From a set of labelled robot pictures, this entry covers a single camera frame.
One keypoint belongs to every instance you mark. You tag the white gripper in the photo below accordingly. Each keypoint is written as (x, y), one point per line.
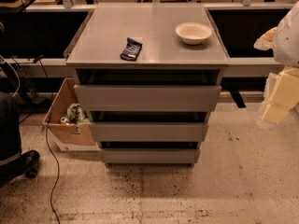
(289, 39)

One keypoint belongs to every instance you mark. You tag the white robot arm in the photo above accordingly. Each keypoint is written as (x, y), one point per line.
(286, 44)

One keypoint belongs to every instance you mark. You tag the grey drawer cabinet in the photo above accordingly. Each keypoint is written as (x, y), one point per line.
(163, 61)

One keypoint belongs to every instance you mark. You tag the grey top drawer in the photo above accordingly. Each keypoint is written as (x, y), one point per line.
(148, 98)

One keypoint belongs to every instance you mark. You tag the white paper bowl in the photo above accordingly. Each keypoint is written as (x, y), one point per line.
(193, 33)

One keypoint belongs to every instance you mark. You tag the dark blue snack packet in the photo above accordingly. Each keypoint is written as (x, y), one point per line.
(132, 50)

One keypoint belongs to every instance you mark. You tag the green white crumpled wrapper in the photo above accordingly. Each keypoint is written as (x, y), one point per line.
(75, 114)

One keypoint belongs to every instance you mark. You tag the brown cardboard box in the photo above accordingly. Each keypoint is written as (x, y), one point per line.
(72, 136)

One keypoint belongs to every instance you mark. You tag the small metal can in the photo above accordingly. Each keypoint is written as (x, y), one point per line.
(64, 120)

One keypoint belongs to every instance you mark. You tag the black shoe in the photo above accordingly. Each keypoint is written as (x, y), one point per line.
(26, 164)

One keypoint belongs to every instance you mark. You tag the person's dark trouser leg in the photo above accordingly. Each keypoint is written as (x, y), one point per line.
(10, 138)

